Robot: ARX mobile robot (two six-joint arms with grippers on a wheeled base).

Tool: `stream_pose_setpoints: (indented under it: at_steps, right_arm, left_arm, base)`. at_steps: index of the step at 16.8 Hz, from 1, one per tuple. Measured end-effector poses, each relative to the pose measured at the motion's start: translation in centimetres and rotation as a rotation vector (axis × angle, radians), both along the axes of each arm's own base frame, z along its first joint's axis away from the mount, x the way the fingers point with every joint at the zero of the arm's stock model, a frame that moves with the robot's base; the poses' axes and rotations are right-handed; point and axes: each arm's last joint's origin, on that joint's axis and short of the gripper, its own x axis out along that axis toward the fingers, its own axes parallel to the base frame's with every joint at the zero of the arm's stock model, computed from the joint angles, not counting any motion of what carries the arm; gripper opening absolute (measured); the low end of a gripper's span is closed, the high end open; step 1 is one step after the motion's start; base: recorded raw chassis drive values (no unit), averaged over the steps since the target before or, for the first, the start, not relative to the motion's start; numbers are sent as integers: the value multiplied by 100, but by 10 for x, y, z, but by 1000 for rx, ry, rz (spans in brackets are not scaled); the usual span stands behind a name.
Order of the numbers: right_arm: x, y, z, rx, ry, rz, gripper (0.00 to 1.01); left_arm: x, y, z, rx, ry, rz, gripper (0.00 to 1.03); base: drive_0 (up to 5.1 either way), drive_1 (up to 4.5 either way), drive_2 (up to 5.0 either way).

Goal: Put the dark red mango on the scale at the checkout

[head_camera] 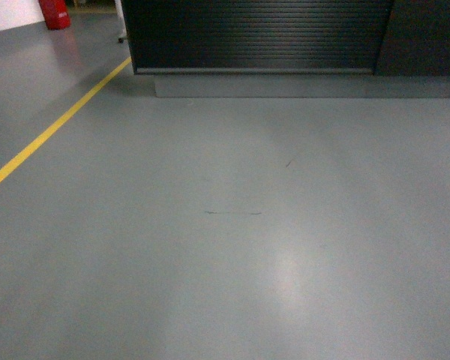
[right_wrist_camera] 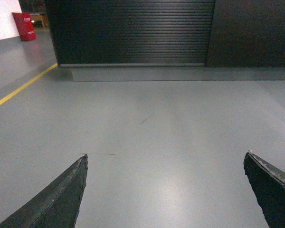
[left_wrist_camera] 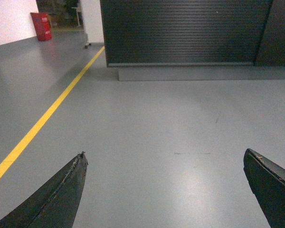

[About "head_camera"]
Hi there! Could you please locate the red fire extinguisher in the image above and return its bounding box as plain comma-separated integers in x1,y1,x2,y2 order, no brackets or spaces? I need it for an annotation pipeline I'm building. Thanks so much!
38,0,71,30

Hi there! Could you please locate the white cart leg with caster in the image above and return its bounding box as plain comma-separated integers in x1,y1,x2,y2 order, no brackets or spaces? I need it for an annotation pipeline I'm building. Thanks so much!
114,0,128,43

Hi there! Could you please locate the black ribbed checkout counter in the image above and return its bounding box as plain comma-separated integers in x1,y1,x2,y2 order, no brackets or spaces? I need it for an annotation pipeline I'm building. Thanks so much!
122,1,450,98

